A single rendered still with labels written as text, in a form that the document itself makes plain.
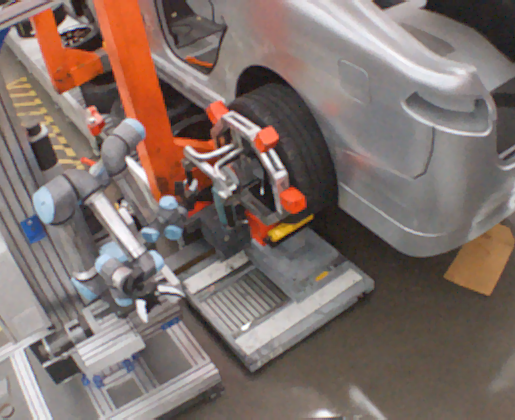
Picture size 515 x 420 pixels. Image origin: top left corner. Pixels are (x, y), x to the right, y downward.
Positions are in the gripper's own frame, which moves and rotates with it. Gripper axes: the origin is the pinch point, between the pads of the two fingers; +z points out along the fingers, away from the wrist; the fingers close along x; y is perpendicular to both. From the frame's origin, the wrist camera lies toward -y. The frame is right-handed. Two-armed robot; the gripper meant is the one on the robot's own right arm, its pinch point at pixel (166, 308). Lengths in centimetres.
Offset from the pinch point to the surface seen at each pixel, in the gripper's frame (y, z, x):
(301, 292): 94, -39, -106
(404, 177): -6, 20, -97
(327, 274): 91, -35, -123
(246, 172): 11, -47, -81
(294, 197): 23, -30, -92
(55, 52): 19, -300, -123
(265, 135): -3, -44, -90
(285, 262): 87, -55, -112
